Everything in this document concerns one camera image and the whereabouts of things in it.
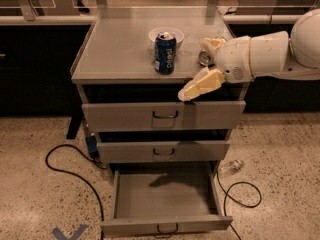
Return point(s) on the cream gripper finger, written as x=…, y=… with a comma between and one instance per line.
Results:
x=212, y=45
x=205, y=81

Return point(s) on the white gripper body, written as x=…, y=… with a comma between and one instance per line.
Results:
x=233, y=60

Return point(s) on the blue pepsi can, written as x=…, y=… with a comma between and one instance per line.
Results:
x=165, y=49

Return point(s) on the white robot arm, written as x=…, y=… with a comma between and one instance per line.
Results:
x=293, y=55

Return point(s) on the green soda can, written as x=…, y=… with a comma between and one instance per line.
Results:
x=204, y=58

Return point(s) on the grey top drawer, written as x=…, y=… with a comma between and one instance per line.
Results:
x=116, y=117

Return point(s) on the grey drawer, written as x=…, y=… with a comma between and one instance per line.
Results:
x=168, y=151
x=163, y=201
x=116, y=117

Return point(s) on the grey metal drawer cabinet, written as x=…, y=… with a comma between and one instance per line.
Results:
x=117, y=66

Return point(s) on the grey middle drawer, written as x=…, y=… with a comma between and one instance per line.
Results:
x=168, y=151

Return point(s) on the grey bottom drawer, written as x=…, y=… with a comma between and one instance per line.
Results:
x=163, y=201

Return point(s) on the white ceramic bowl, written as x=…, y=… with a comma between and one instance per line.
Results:
x=178, y=34

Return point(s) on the dark right counter cabinet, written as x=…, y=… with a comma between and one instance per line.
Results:
x=269, y=94

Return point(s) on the dark counter cabinet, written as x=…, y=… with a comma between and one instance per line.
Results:
x=35, y=65
x=269, y=94

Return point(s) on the clear plastic bottle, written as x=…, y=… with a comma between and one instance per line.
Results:
x=231, y=167

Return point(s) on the blue power adapter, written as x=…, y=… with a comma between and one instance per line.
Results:
x=92, y=147

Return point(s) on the dark left counter cabinet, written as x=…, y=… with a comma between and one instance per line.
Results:
x=35, y=65

